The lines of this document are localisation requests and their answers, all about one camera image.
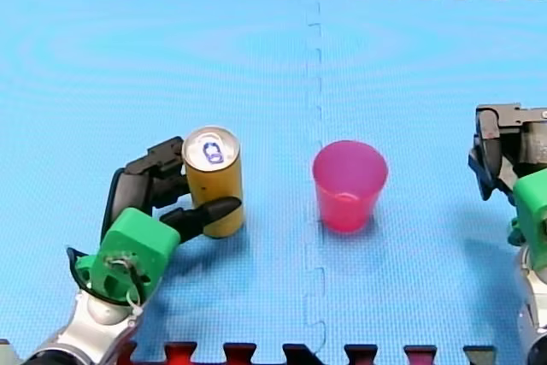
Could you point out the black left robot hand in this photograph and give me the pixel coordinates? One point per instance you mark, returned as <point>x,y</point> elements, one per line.
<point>145,194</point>

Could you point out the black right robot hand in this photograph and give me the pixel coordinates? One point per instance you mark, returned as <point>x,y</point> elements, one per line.
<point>500,147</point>

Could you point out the yellow drink can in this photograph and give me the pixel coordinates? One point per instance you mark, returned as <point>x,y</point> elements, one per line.
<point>215,177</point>

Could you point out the pink plastic cup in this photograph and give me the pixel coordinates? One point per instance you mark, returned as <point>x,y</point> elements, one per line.
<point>348,190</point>

